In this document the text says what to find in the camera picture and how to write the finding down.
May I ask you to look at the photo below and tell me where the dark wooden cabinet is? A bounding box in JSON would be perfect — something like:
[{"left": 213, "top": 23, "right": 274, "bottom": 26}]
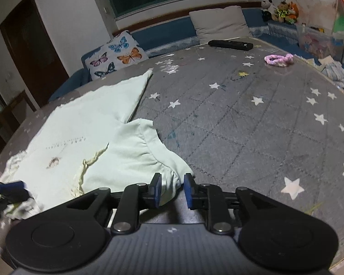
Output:
[{"left": 0, "top": 71, "right": 38, "bottom": 164}]

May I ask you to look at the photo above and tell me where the panda plush toy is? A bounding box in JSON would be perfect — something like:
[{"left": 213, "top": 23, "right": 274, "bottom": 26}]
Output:
[{"left": 261, "top": 0, "right": 278, "bottom": 22}]

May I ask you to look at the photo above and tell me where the dark wooden door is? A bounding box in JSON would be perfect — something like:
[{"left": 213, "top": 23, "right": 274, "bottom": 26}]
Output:
[{"left": 0, "top": 0, "right": 70, "bottom": 112}]

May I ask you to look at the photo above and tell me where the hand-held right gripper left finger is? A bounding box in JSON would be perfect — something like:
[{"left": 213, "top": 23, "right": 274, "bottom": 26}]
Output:
[{"left": 66, "top": 173, "right": 162, "bottom": 235}]

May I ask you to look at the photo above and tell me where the clear plastic storage box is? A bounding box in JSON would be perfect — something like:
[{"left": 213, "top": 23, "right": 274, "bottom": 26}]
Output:
[{"left": 297, "top": 24, "right": 344, "bottom": 61}]

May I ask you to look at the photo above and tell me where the black remote control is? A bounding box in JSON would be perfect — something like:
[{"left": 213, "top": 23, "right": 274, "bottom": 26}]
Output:
[{"left": 208, "top": 39, "right": 254, "bottom": 51}]

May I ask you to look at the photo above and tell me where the brown bear plush toy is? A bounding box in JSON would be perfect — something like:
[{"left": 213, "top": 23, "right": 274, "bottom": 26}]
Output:
[{"left": 272, "top": 0, "right": 291, "bottom": 23}]

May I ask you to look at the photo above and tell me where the orange fox plush toy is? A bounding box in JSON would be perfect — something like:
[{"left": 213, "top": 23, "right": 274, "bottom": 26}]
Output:
[{"left": 285, "top": 1, "right": 300, "bottom": 25}]

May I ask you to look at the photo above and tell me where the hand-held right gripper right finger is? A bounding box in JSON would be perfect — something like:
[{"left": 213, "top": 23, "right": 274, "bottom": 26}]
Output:
[{"left": 183, "top": 173, "right": 278, "bottom": 234}]

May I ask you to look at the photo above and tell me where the striped crumpled cloth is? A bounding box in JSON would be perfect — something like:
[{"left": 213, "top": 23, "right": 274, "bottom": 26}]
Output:
[{"left": 321, "top": 61, "right": 344, "bottom": 89}]

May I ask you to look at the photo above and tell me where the butterfly print pillow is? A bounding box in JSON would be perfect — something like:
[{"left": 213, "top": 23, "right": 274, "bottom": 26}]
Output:
[{"left": 84, "top": 30, "right": 150, "bottom": 81}]

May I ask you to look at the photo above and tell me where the light green garment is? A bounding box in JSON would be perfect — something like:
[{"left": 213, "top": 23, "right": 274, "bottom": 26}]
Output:
[{"left": 0, "top": 70, "right": 196, "bottom": 221}]

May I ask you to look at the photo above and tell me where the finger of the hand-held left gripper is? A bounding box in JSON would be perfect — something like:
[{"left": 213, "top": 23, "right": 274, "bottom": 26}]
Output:
[{"left": 0, "top": 179, "right": 32, "bottom": 204}]

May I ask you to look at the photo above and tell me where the plain grey pillow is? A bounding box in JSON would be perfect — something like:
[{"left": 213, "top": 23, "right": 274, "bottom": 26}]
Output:
[{"left": 189, "top": 5, "right": 251, "bottom": 45}]

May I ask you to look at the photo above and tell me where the pink hair tie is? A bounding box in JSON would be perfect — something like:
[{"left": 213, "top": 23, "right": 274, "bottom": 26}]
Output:
[{"left": 264, "top": 53, "right": 293, "bottom": 67}]

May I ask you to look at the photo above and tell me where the blue bench sofa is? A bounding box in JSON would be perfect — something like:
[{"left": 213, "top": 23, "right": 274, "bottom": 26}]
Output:
[{"left": 48, "top": 7, "right": 344, "bottom": 104}]

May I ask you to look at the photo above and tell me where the grey star print tablecloth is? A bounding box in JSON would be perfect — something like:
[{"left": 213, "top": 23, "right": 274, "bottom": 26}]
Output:
[{"left": 0, "top": 37, "right": 344, "bottom": 270}]

